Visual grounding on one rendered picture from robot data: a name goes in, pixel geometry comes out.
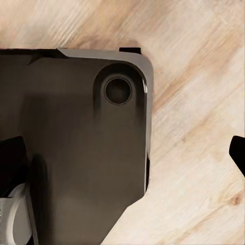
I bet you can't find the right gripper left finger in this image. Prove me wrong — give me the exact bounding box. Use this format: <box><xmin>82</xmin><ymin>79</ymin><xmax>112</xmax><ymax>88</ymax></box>
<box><xmin>0</xmin><ymin>136</ymin><xmax>27</xmax><ymax>197</ymax></box>

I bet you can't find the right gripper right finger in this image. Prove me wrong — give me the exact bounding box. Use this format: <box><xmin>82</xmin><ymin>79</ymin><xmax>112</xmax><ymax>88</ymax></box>
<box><xmin>229</xmin><ymin>136</ymin><xmax>245</xmax><ymax>177</ymax></box>

